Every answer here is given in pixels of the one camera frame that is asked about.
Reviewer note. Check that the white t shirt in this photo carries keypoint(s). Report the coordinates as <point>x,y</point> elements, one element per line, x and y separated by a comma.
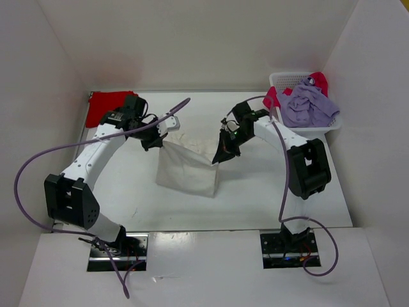
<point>185,165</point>

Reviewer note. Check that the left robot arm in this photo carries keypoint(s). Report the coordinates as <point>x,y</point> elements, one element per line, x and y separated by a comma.
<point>69,195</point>

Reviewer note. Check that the lavender t shirt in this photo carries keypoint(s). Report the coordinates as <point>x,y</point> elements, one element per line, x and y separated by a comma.
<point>307,106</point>

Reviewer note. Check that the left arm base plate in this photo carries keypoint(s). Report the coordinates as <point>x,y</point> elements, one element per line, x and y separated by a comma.
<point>133,257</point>

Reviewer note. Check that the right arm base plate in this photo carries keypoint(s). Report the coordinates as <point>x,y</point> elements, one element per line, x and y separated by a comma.
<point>277,255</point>

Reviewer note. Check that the white laundry basket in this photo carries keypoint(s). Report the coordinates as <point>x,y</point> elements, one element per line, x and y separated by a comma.
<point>335,124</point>

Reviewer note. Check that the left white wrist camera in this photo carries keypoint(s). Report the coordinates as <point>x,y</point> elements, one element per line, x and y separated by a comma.
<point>167,124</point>

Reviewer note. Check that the red t shirt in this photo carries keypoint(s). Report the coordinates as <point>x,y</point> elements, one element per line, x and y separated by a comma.
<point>102,102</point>

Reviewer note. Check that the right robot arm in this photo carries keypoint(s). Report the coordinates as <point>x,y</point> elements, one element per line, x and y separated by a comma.
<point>307,171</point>

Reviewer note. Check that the pink t shirt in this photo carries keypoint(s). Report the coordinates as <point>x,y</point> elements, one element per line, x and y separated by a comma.
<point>271,97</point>

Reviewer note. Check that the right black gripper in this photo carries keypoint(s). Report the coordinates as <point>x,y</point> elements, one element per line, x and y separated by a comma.
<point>225,146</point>

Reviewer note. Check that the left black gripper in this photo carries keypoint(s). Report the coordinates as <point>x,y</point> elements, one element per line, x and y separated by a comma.
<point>156,141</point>

